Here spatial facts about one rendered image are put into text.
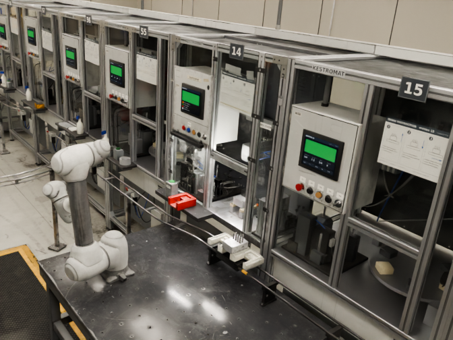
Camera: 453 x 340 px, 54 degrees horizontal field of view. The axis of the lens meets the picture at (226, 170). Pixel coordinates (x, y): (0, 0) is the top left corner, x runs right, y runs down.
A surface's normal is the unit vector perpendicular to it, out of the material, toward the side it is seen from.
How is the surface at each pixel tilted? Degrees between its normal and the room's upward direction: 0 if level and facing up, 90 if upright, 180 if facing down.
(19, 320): 0
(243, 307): 0
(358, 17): 90
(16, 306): 0
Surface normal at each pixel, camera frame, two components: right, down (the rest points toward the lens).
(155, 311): 0.07, -0.93
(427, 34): -0.77, 0.18
